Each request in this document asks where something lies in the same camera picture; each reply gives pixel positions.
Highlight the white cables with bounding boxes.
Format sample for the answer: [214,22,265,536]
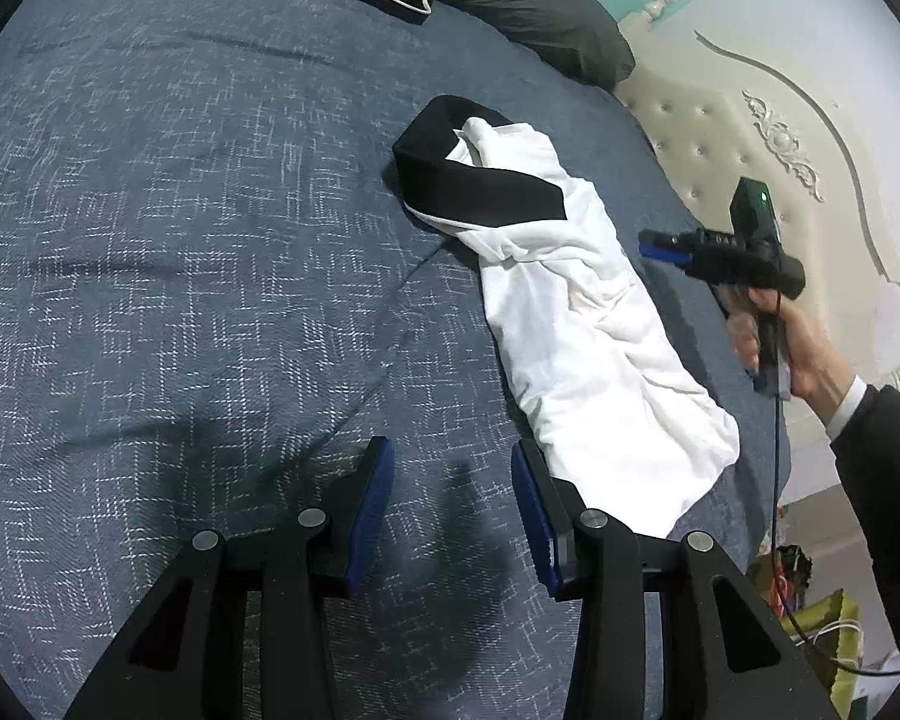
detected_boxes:
[810,617,900,672]

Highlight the person's right hand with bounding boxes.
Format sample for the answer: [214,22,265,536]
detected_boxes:
[722,292,846,421]

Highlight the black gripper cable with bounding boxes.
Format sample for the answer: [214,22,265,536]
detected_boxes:
[763,292,900,680]

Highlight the blue woven bedspread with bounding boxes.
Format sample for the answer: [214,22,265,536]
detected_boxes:
[0,0,792,720]

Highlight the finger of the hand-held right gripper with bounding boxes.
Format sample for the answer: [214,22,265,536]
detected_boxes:
[637,229,704,272]

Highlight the dark grey pillow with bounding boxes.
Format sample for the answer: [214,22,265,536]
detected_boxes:
[420,0,637,89]

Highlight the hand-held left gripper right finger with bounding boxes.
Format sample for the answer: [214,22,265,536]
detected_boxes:
[511,439,833,720]

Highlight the red floor clutter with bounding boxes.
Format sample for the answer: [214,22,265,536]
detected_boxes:
[750,544,818,616]

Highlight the cream tufted headboard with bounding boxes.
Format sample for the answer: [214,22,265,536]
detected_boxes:
[615,0,900,391]

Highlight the yellow-green bag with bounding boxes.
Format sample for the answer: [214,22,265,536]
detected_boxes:
[805,589,869,700]

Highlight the person's right forearm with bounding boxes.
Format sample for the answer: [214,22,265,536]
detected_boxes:
[820,373,900,691]

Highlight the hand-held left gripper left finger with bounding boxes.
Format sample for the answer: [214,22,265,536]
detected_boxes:
[64,436,396,720]

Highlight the white polo shirt black collar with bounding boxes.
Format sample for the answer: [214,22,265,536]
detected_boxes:
[390,95,741,539]

